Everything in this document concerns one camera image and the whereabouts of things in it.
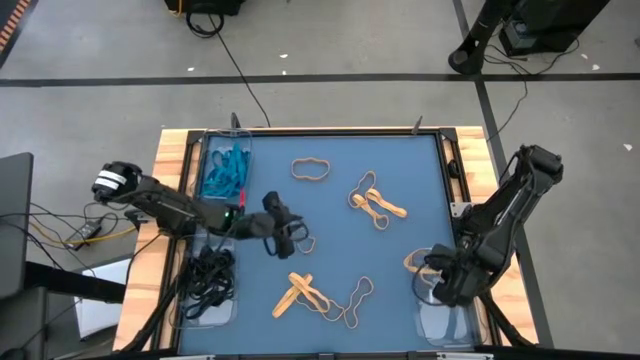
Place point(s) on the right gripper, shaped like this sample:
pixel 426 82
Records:
pixel 460 280

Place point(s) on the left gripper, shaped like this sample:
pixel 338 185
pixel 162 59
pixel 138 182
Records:
pixel 279 220

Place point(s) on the beige elastic band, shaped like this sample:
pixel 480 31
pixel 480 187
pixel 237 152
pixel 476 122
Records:
pixel 222 260

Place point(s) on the black wide rubber band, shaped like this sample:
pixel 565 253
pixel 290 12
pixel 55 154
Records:
pixel 225 282
pixel 453 169
pixel 210 272
pixel 202 257

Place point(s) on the dark grey wide rubber band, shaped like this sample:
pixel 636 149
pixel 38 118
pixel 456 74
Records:
pixel 215 292

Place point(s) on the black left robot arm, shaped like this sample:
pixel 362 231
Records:
pixel 150 200

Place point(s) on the clear plastic basket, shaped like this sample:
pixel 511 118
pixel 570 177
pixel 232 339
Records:
pixel 220 320
pixel 242 137
pixel 450 330

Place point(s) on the black floor tape line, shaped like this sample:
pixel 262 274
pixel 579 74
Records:
pixel 150 80
pixel 490 120

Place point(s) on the black power adapter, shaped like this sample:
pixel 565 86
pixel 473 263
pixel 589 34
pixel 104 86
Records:
pixel 86 231

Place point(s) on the white sheet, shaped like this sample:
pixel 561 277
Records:
pixel 100 315

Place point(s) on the black flat bar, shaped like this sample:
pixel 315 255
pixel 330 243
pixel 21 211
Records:
pixel 75 284

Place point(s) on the black floor equipment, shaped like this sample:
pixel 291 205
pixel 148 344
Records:
pixel 225 6

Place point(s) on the black equipment case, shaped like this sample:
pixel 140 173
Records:
pixel 550 25

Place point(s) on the dark grey monitor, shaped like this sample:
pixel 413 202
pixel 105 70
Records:
pixel 15 225

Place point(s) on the black diagonal frame strut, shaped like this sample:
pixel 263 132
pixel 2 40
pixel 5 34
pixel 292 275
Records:
pixel 505 325
pixel 160 310

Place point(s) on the black frame beam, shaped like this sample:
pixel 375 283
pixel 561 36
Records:
pixel 350 357

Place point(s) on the black frame upright post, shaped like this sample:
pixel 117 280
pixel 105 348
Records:
pixel 235 121
pixel 417 127

